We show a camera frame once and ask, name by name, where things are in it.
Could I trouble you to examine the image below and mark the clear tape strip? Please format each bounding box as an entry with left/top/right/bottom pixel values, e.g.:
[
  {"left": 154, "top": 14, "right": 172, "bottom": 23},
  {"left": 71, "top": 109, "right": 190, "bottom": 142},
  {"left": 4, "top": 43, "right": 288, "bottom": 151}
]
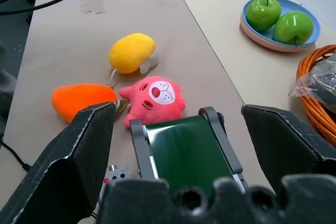
[{"left": 79, "top": 0, "right": 107, "bottom": 15}]

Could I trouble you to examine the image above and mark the orange plush carrot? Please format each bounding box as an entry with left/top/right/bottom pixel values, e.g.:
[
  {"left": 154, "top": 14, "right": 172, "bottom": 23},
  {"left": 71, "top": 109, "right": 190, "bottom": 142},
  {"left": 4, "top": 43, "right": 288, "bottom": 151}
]
[{"left": 51, "top": 83, "right": 117, "bottom": 124}]

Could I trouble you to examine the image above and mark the blue and pink plate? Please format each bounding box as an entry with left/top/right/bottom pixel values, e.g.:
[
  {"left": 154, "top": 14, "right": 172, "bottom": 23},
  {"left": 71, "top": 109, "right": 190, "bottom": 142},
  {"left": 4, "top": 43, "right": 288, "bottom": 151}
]
[{"left": 239, "top": 0, "right": 321, "bottom": 52}]

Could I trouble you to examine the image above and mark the green apple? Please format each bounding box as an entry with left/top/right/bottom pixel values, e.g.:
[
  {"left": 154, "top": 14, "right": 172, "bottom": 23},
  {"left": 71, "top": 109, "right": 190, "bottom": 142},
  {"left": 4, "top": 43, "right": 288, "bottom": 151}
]
[
  {"left": 245, "top": 0, "right": 282, "bottom": 33},
  {"left": 273, "top": 10, "right": 314, "bottom": 46}
]

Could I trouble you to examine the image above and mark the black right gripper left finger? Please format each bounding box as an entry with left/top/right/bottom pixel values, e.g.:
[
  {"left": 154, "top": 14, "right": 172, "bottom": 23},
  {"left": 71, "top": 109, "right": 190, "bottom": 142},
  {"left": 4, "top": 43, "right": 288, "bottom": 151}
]
[{"left": 0, "top": 101, "right": 117, "bottom": 224}]

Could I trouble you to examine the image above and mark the yellow plush toy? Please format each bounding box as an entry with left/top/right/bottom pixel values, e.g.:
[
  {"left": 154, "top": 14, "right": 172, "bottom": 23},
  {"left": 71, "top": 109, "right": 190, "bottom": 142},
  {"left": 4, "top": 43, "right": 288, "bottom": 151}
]
[{"left": 109, "top": 33, "right": 160, "bottom": 74}]

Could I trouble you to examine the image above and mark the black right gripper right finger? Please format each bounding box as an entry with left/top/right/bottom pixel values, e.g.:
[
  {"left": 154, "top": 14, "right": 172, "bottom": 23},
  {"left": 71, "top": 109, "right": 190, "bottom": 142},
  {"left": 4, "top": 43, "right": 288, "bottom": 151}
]
[{"left": 240, "top": 104, "right": 336, "bottom": 196}]

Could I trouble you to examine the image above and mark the grey box with red button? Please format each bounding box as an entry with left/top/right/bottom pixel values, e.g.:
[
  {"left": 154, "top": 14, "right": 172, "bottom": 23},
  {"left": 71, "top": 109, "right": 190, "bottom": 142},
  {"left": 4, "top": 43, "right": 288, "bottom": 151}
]
[{"left": 97, "top": 165, "right": 131, "bottom": 206}]

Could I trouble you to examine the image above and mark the orange woven basket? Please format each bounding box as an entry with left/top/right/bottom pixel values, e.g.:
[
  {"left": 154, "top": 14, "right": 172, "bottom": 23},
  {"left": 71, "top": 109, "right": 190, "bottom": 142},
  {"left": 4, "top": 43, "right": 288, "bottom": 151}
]
[{"left": 296, "top": 45, "right": 336, "bottom": 148}]

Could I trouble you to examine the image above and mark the clear plastic bag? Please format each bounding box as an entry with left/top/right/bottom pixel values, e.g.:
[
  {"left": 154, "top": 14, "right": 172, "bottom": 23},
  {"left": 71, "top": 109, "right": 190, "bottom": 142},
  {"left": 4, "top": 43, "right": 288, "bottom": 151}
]
[{"left": 287, "top": 53, "right": 336, "bottom": 108}]

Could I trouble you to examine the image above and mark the black power cable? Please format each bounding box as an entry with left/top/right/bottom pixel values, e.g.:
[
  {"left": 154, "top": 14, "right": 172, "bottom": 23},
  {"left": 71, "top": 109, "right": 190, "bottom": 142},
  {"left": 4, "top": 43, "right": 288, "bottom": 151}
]
[{"left": 0, "top": 133, "right": 32, "bottom": 172}]

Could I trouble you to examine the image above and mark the green conveyor belt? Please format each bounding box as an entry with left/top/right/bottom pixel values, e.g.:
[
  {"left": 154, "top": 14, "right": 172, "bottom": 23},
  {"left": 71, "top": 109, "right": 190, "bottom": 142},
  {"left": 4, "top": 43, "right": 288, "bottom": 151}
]
[{"left": 129, "top": 106, "right": 249, "bottom": 201}]

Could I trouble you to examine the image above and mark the pink plush animal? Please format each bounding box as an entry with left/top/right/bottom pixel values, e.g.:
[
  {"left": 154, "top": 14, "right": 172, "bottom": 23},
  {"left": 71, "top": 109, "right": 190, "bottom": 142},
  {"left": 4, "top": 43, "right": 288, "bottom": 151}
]
[{"left": 118, "top": 76, "right": 187, "bottom": 129}]

